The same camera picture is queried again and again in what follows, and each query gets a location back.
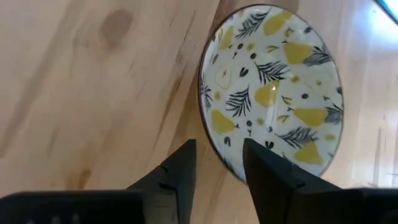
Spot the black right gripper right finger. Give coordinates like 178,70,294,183
242,138,398,224

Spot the yellow bowl with pear print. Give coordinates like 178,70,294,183
197,3,345,183

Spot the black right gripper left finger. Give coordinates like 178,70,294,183
0,139,197,224

